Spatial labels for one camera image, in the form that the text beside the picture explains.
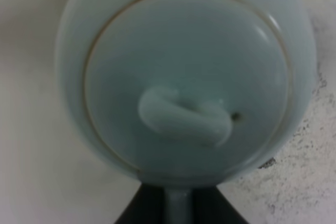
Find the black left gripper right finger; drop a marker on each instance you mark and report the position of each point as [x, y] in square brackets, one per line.
[211, 207]

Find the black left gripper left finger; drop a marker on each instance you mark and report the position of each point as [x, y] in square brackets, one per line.
[146, 207]

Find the light blue porcelain teapot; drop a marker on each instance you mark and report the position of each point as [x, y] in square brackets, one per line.
[185, 94]

